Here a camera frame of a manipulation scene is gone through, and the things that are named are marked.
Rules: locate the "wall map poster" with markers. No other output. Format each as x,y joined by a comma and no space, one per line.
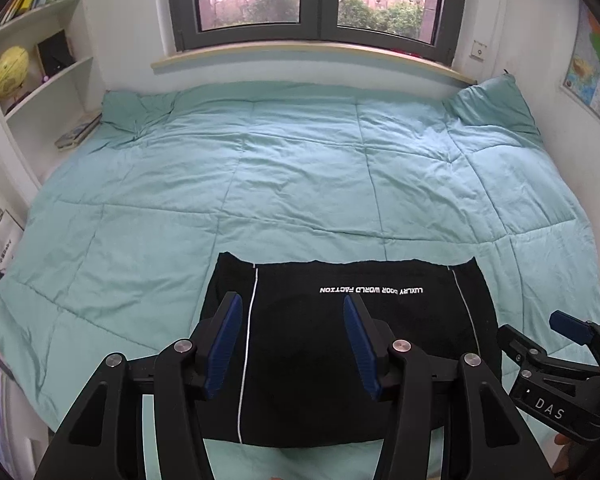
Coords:
597,70

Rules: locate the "flat stack of books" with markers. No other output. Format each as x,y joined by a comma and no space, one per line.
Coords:
77,132

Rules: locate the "light green quilt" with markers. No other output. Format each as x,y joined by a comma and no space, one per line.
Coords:
280,170

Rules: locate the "white wall switch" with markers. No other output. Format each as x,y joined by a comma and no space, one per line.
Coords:
479,50

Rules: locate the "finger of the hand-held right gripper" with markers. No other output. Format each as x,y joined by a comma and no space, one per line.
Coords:
520,347
572,326

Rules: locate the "light green pillow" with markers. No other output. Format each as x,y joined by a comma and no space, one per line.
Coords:
495,105

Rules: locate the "yellow globe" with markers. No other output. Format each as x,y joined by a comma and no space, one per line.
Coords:
11,71

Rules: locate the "wooden window sill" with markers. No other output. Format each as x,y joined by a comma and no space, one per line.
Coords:
305,62

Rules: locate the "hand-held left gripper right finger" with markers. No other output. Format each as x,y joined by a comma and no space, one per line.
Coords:
360,345

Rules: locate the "person's right hand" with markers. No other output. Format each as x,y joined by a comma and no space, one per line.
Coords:
561,460

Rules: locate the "black box on shelf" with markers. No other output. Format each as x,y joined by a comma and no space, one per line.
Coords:
55,52

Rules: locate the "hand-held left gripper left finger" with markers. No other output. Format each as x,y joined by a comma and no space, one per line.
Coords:
225,340

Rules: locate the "white bookshelf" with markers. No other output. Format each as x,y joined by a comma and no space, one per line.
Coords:
80,35

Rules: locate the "black hooded jacket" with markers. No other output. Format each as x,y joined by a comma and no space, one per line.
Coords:
305,340

